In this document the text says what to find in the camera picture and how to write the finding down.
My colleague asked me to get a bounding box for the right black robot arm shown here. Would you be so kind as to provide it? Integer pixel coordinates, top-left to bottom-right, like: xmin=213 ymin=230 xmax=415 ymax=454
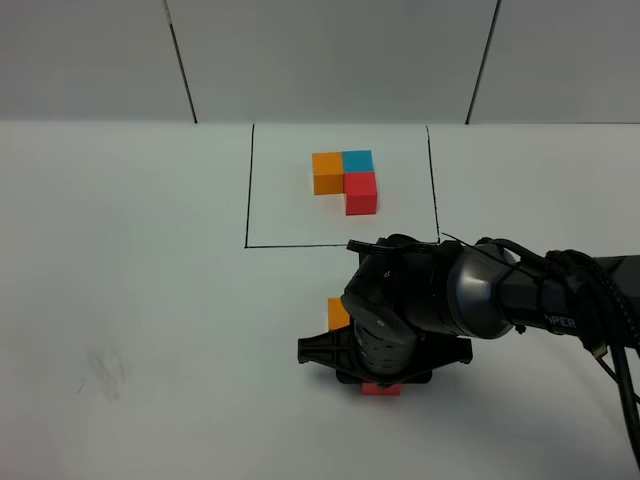
xmin=297 ymin=234 xmax=639 ymax=388

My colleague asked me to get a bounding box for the orange template cube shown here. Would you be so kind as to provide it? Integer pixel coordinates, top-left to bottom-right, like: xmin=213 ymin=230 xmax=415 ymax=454
xmin=312 ymin=152 xmax=344 ymax=195

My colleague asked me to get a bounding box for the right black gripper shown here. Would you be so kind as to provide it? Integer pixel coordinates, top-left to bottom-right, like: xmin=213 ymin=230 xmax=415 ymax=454
xmin=297 ymin=324 xmax=472 ymax=386

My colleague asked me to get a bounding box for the blue template cube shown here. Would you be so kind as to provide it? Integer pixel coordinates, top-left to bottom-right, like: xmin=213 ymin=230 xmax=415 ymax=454
xmin=342 ymin=150 xmax=374 ymax=173

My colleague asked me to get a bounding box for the red template cube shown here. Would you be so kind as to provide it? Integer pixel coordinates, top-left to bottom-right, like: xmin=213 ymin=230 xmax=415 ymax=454
xmin=344 ymin=172 xmax=378 ymax=216

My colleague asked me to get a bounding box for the right black camera cable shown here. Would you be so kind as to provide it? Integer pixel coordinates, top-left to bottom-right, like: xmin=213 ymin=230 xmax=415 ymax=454
xmin=347 ymin=237 xmax=640 ymax=446

